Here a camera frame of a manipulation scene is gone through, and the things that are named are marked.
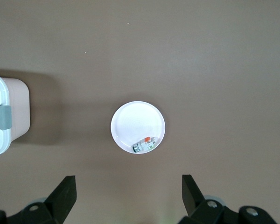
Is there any white lidded storage box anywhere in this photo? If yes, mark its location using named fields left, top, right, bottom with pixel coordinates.
left=0, top=71, right=30, bottom=157

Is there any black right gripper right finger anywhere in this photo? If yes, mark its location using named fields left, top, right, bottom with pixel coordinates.
left=178, top=174, right=278, bottom=224

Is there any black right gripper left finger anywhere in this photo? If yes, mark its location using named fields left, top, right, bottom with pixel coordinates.
left=0, top=175, right=78, bottom=224

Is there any pink round plate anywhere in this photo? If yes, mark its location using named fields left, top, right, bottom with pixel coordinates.
left=110, top=100, right=166, bottom=154

